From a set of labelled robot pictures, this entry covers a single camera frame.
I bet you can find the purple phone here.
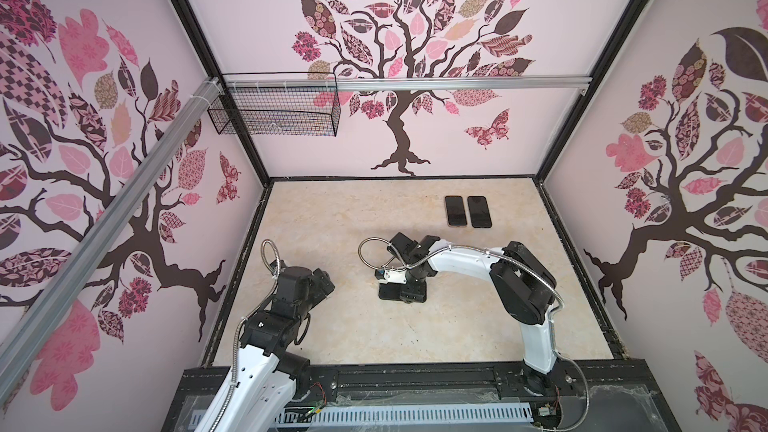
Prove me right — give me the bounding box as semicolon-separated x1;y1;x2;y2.
445;195;468;226

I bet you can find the dark phone screen up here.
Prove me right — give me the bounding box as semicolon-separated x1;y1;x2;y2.
467;195;493;228

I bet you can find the large black phone case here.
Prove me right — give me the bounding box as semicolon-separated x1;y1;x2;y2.
467;194;493;230

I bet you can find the small black phone case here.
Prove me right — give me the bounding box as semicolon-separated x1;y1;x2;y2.
378;283;401;301

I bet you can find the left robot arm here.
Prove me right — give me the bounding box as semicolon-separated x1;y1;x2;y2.
196;266;335;431

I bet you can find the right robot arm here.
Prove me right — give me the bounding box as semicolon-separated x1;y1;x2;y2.
374;233;562;396

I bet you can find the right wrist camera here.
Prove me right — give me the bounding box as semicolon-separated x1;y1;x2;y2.
374;268;408;284

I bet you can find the white slotted cable duct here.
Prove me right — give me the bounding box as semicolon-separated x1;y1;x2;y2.
217;403;533;431

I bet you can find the black wire basket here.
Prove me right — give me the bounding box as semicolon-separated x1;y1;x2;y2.
208;72;341;137

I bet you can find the back aluminium rail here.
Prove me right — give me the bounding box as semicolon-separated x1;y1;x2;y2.
224;74;592;92

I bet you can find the aluminium rail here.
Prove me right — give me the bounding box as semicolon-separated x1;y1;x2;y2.
224;74;592;92
1;77;222;400

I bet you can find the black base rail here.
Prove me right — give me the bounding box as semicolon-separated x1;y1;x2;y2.
161;359;682;432

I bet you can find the left aluminium rail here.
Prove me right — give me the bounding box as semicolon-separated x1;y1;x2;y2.
1;77;222;400

